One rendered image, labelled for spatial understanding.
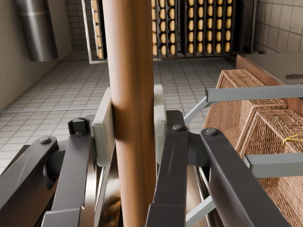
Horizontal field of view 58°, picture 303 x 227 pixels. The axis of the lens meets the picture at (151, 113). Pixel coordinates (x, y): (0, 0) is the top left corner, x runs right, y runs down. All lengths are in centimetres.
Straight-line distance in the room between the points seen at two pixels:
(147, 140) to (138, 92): 4
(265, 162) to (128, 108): 54
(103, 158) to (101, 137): 1
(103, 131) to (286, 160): 59
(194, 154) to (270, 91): 102
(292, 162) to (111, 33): 60
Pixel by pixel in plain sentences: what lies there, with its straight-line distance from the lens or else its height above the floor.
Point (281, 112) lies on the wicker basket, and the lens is 127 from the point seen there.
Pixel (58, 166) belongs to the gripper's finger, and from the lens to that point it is 16.
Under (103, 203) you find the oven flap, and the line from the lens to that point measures 126.
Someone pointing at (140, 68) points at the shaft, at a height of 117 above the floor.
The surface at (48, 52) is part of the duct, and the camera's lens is 332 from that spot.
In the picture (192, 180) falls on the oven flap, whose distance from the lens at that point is 155.
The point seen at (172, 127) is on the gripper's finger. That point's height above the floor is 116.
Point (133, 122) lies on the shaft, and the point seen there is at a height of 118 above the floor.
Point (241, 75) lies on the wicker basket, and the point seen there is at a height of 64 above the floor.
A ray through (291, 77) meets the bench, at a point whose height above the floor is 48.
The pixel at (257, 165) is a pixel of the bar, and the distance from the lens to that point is 68.
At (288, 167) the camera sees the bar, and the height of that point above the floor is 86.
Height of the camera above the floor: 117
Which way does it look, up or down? level
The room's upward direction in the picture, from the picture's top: 93 degrees counter-clockwise
